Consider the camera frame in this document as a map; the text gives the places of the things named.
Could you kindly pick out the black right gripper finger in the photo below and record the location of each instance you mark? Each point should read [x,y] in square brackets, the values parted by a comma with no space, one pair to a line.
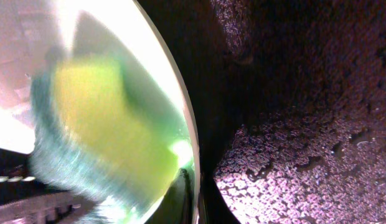
[176,206]

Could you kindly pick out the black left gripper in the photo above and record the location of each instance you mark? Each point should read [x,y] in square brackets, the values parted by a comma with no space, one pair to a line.
[24,199]

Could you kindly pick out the dark green sponge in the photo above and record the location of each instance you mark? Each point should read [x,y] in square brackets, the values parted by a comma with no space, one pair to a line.
[91,140]

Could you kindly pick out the mint plate with stain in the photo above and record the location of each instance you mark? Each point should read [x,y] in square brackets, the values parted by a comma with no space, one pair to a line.
[36,35]

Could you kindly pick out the round black tray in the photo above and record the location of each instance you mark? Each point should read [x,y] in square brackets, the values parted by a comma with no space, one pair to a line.
[289,99]

